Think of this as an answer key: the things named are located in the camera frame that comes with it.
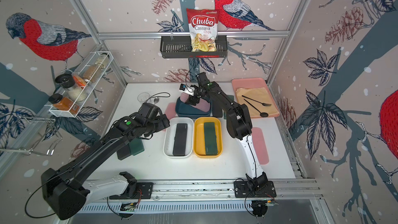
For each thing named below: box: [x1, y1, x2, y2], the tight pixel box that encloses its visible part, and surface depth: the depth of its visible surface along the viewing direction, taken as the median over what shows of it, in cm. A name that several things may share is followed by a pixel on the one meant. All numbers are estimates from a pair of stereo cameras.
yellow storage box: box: [193, 116, 223, 159], surface depth 92 cm
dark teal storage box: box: [175, 96, 213, 118], surface depth 100 cm
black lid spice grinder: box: [54, 73, 88, 103], surface depth 67 cm
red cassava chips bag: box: [186, 8, 219, 52], surface depth 85 cm
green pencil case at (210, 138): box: [203, 122, 218, 156], surface depth 92 cm
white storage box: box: [163, 117, 195, 159], surface depth 92 cm
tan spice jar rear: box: [82, 52, 110, 83], surface depth 81 cm
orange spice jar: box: [48, 93, 80, 115], surface depth 63 cm
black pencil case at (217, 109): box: [211, 99, 223, 118], surface depth 102 cm
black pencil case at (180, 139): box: [172, 123, 189, 157], surface depth 92 cm
